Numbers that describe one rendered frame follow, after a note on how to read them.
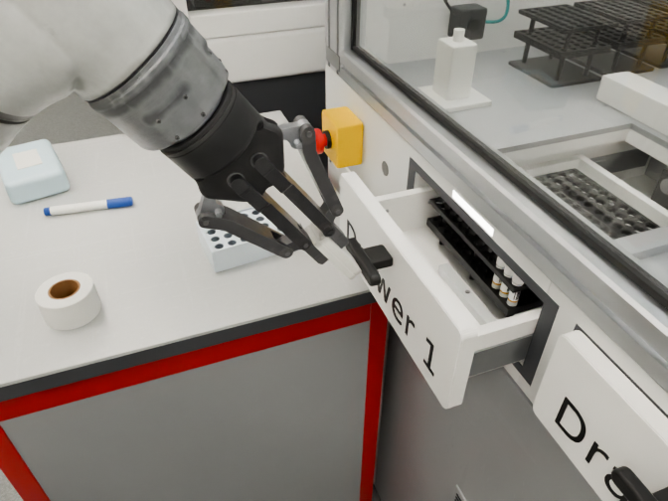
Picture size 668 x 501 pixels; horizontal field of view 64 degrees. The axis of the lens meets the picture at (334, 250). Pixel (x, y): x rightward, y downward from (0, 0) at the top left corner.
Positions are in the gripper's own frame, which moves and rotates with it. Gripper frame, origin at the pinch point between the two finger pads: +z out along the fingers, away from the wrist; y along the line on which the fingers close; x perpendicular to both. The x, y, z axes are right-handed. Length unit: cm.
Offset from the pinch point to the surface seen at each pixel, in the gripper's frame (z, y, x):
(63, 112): 43, -101, 279
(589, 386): 9.7, 10.4, -21.4
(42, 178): -8, -35, 51
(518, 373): 18.5, 6.5, -12.6
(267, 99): 23, 1, 82
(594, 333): 8.4, 13.5, -18.7
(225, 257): 7.1, -15.5, 21.1
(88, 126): 51, -90, 255
